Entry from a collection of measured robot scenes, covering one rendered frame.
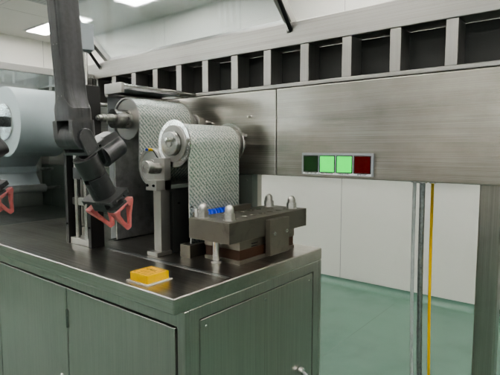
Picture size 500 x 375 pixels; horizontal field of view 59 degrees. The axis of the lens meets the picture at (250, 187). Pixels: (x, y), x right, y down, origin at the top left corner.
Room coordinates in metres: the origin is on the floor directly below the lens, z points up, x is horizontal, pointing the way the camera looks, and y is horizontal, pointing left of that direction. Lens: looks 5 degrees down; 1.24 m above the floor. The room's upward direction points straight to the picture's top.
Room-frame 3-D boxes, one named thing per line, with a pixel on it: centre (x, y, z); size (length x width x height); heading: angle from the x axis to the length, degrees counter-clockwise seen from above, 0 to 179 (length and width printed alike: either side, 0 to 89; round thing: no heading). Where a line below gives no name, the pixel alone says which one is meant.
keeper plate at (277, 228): (1.36, -0.09, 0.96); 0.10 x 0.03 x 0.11; 141
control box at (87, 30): (1.76, 0.65, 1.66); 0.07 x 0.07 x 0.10; 36
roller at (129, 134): (1.65, 0.35, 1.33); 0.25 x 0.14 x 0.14; 141
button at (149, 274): (1.11, 0.26, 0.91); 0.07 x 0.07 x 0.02; 51
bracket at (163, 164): (1.38, 0.29, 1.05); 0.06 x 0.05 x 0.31; 141
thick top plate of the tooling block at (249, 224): (1.40, -0.01, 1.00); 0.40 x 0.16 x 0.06; 141
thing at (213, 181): (1.45, 0.11, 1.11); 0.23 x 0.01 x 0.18; 141
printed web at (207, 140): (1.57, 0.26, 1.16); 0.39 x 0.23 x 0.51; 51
